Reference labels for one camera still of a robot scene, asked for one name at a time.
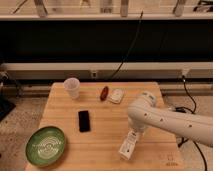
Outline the white plastic bottle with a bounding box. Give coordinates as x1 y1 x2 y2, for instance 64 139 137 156
119 131 139 160

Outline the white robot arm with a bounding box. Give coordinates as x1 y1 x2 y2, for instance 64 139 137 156
127 91 213 148

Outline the small red object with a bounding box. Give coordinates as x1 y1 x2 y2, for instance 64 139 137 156
100 86 109 101

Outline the white computer mouse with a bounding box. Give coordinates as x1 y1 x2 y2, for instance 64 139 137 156
109 89 124 104

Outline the translucent plastic cup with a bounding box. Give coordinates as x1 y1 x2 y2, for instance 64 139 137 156
63 78 80 99

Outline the black smartphone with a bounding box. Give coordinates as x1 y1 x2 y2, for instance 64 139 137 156
78 111 90 132

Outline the green ceramic plate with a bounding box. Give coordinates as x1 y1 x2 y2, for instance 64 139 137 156
25 126 66 167

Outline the white wall outlet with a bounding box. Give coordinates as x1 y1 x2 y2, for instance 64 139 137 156
91 70 98 79

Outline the black floor cable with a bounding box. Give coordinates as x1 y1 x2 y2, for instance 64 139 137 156
169 75 209 171

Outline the black hanging cable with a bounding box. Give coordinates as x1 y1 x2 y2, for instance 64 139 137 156
105 10 145 81

